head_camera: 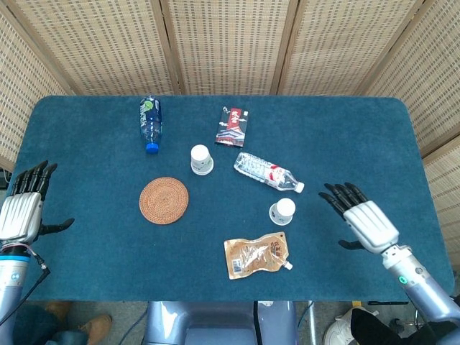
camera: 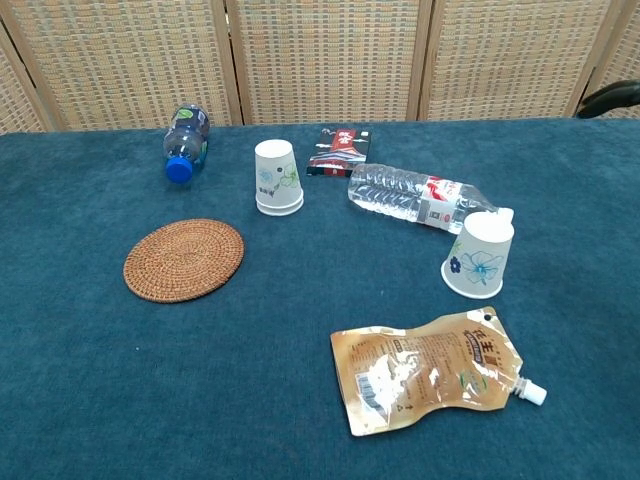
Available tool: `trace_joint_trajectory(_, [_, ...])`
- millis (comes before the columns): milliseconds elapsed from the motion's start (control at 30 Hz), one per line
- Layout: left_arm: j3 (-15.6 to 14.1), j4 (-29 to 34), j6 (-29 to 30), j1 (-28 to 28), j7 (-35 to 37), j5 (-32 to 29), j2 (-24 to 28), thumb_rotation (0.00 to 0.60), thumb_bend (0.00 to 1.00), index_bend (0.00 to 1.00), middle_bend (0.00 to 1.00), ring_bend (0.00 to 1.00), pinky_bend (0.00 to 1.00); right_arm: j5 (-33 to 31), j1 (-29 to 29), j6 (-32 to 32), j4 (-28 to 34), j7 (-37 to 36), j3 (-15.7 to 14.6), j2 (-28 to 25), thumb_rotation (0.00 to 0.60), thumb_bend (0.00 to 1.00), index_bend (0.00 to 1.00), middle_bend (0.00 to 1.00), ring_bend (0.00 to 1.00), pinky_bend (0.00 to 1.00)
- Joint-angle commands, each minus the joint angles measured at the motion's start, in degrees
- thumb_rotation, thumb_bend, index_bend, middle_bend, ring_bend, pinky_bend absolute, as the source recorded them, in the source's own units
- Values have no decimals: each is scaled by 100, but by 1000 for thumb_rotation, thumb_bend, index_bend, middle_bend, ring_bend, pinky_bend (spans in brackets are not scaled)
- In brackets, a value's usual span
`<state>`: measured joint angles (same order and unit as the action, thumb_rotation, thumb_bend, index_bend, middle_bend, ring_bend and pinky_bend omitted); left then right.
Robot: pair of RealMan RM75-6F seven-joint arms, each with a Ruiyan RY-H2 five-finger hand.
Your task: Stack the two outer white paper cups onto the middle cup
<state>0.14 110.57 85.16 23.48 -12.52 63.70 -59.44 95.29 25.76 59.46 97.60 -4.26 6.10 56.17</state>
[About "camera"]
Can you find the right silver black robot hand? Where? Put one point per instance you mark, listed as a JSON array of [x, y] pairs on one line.
[[612, 97]]

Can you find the white floral paper cup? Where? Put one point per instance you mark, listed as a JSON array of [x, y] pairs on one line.
[[275, 170], [280, 211], [480, 260]]

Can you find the dark teal carpeted table cover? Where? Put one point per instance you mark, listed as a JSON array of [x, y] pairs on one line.
[[280, 300]]

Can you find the round woven rattan coaster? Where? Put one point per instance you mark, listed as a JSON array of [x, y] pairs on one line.
[[182, 260]]

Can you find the woven wicker screen panel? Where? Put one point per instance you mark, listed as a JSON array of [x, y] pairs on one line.
[[510, 60], [125, 60], [15, 100], [325, 60], [622, 50]]

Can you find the clear water bottle red label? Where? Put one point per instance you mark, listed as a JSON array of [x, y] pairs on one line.
[[395, 192]]

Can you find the red black card box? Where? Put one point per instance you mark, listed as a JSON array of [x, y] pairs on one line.
[[335, 150]]

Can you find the brown spouted drink pouch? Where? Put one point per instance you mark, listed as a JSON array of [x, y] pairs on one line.
[[415, 375]]

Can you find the blue capped plastic bottle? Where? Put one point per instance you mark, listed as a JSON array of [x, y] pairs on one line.
[[187, 137]]

